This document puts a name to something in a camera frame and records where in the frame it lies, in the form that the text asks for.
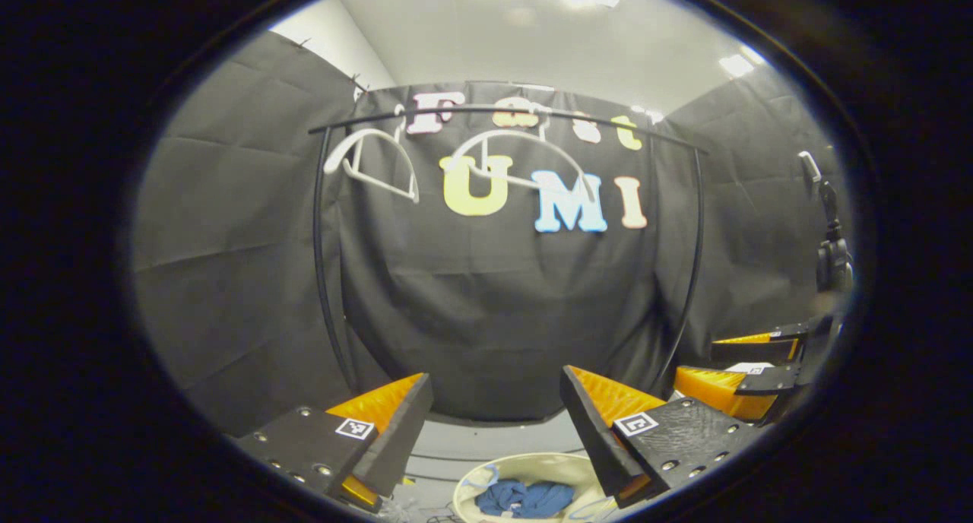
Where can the white clothes hanger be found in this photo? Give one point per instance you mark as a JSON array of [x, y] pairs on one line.
[[380, 134], [517, 134]]

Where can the crumpled clear plastic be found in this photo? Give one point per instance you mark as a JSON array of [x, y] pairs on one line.
[[403, 509]]

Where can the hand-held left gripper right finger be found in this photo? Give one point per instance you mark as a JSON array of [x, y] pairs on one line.
[[589, 439]]

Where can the black clothes rack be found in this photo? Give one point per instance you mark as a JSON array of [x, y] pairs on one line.
[[319, 264]]

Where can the small ceiling light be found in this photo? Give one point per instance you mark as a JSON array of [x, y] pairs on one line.
[[646, 114]]

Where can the black backdrop cloth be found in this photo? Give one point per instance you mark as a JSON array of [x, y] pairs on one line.
[[486, 318]]

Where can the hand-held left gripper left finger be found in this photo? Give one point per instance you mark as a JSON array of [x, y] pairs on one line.
[[399, 435]]

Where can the cream laundry hamper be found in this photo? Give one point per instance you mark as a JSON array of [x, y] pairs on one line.
[[532, 464]]

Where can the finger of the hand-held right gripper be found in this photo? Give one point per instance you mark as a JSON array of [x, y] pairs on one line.
[[722, 390], [760, 348]]

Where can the square ceiling light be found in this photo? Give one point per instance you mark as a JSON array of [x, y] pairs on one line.
[[737, 64]]

